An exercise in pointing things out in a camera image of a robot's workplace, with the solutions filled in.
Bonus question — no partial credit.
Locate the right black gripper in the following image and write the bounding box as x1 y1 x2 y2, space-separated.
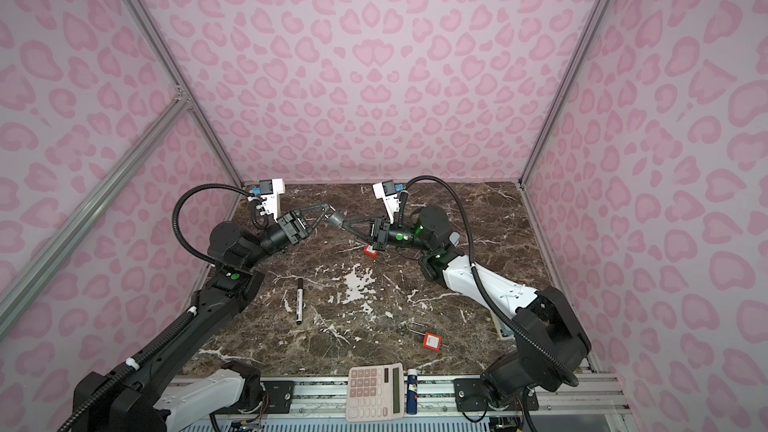
346 214 436 255

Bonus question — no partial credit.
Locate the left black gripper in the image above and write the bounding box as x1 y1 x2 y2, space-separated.
243 204 328 274

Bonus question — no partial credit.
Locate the red padlock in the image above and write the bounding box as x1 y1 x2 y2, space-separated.
406 322 443 352
363 244 380 258

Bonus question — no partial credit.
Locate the small grey padlock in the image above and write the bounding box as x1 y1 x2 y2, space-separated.
327 211 346 229

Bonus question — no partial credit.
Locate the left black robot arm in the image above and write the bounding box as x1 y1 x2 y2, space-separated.
60 204 333 431

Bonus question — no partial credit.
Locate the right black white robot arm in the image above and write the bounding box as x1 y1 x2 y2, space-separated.
329 206 592 410

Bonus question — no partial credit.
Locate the black marker pen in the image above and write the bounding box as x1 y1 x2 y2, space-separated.
295 278 304 325

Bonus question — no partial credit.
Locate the pink white calculator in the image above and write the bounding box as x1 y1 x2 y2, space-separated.
345 363 406 423

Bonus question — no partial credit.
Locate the blue white glue stick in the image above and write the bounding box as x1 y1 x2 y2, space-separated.
406 369 418 415

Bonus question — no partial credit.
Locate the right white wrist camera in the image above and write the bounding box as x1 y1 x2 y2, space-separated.
372 180 404 224

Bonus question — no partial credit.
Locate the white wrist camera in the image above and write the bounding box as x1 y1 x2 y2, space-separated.
248 178 285 220
372 180 404 224

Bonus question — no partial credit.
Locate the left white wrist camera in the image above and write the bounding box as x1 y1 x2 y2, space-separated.
248 178 285 220

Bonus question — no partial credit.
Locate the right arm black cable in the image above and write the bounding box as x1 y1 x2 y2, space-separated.
398 175 581 389

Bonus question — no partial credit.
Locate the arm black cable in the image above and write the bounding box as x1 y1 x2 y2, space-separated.
56 183 271 432
398 175 581 389

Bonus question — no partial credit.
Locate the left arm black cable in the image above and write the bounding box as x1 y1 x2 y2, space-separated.
56 183 271 432

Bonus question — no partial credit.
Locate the aluminium front rail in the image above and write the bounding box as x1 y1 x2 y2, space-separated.
113 373 631 427

